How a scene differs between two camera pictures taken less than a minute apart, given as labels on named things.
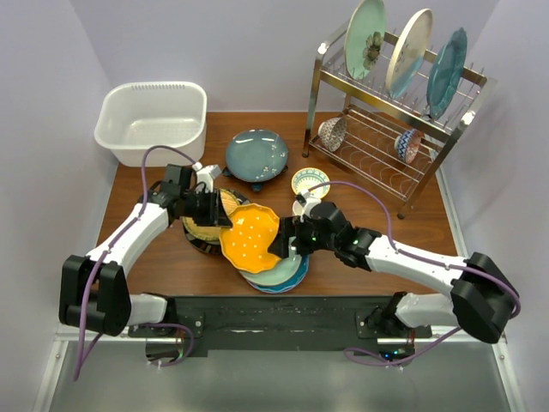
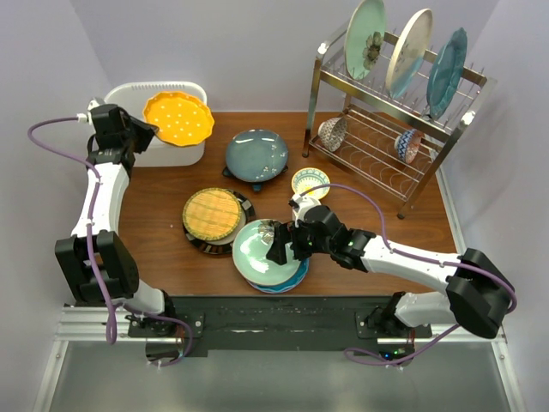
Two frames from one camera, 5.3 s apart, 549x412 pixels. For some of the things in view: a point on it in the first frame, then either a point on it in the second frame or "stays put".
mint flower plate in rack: [364, 38] stays put
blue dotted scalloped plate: [286, 287] stays put
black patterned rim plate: [212, 247] stays put
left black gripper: [215, 211] → [146, 131]
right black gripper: [291, 227] stays put
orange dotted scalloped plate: [245, 244] → [183, 118]
